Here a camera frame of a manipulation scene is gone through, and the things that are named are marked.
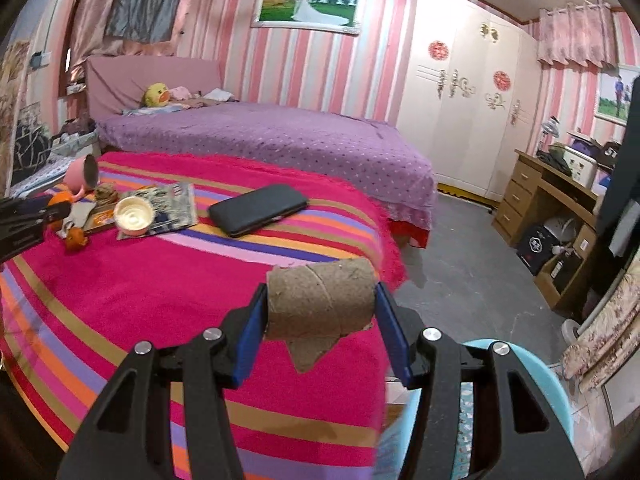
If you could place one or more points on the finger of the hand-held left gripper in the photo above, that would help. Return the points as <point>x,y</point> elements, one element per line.
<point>22,207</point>
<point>20,242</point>

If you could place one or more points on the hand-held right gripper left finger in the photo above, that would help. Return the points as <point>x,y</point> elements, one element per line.
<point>250,340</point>

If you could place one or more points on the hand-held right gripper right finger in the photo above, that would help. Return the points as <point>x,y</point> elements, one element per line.
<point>395,335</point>

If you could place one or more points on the tan fabric pouch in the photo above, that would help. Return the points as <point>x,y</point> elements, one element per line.
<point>80,216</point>

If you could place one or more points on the brown cardboard tube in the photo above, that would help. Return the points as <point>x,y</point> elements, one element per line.
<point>320,300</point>

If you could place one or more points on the light blue plastic basket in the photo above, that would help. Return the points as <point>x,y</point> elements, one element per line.
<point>545,385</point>

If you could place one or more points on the small orange toy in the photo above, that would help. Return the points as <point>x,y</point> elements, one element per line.
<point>76,240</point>

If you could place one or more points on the pink cup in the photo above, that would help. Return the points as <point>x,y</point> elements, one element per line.
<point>75,175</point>

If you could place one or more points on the black white patterned bag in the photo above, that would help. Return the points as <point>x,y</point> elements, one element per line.
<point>30,145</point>

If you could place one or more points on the crumpled brown paper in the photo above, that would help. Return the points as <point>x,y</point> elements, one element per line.
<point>105,195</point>

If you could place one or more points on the striped pink blanket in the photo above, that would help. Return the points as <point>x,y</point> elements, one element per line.
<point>150,310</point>

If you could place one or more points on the white round bowl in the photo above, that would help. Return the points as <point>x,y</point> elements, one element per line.
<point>134,217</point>

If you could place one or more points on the black case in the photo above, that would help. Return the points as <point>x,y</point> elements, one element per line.
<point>257,210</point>

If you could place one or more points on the printed magazine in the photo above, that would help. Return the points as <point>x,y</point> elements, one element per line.
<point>175,205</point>

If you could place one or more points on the pink bed headboard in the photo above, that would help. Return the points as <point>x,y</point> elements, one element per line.
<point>120,80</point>

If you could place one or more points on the yellow duck plush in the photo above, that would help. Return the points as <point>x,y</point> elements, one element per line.
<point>156,96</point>

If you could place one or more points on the wooden desk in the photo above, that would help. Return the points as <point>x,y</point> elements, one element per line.
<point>520,195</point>

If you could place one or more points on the pink plush toy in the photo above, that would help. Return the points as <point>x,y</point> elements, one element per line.
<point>180,93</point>

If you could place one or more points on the purple dotted bedspread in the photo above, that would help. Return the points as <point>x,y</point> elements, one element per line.
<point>280,140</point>

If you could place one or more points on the floral cloth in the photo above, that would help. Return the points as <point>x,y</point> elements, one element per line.
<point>605,340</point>

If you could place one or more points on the white wardrobe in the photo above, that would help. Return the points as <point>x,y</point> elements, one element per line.
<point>465,125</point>

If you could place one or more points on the white cloth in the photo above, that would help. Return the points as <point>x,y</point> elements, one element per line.
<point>218,95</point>

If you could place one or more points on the grey cloth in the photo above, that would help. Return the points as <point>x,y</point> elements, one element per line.
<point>145,5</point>

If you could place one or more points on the white box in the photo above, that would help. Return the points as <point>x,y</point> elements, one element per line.
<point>582,165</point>

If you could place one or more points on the dark hanging clothes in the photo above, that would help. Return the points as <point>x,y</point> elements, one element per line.
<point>620,185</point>

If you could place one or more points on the red round wardrobe sticker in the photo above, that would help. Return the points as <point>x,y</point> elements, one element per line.
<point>501,81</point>
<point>437,50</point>

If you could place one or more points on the small framed photo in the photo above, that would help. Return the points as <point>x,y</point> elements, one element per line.
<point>615,95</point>

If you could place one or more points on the framed wedding photo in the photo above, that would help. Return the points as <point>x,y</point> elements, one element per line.
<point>307,7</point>

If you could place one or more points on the pink valance curtain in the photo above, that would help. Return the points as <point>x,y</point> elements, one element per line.
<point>580,35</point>

